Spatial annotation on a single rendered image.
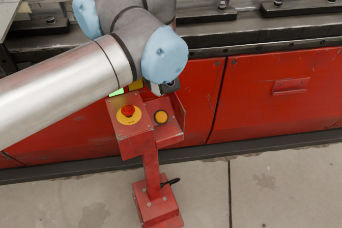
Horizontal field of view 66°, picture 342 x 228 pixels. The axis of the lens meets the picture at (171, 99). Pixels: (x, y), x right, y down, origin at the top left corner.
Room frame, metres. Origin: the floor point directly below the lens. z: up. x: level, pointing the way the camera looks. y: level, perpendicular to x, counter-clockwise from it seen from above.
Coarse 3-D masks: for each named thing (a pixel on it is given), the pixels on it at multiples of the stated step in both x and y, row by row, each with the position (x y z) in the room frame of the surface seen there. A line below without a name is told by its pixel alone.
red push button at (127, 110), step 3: (126, 105) 0.47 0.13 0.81; (129, 105) 0.47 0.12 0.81; (132, 105) 0.47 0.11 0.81; (123, 108) 0.46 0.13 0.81; (126, 108) 0.46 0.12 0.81; (129, 108) 0.46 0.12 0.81; (132, 108) 0.46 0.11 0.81; (123, 111) 0.45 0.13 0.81; (126, 111) 0.45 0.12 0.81; (129, 111) 0.45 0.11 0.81; (132, 111) 0.45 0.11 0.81; (123, 114) 0.45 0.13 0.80; (126, 114) 0.44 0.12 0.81; (129, 114) 0.44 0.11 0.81; (132, 114) 0.45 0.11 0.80; (129, 117) 0.45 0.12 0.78
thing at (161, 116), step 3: (159, 111) 0.51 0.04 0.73; (162, 111) 0.51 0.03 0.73; (156, 114) 0.50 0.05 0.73; (159, 114) 0.50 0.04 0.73; (162, 114) 0.50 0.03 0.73; (165, 114) 0.50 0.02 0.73; (156, 117) 0.49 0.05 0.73; (159, 117) 0.49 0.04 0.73; (162, 117) 0.50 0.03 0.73; (165, 117) 0.50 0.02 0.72; (156, 120) 0.49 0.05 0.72; (159, 120) 0.49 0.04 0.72; (162, 120) 0.49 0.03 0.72; (165, 120) 0.49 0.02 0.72
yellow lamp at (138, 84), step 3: (141, 78) 0.56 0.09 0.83; (135, 81) 0.56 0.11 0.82; (138, 81) 0.56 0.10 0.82; (141, 81) 0.56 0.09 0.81; (129, 84) 0.55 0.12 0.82; (132, 84) 0.55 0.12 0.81; (135, 84) 0.56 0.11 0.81; (138, 84) 0.56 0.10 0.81; (141, 84) 0.56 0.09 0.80; (129, 87) 0.55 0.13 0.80; (132, 87) 0.55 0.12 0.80; (135, 87) 0.56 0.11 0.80; (138, 87) 0.56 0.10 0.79; (141, 87) 0.56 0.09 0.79; (129, 90) 0.55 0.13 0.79; (132, 90) 0.55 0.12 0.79
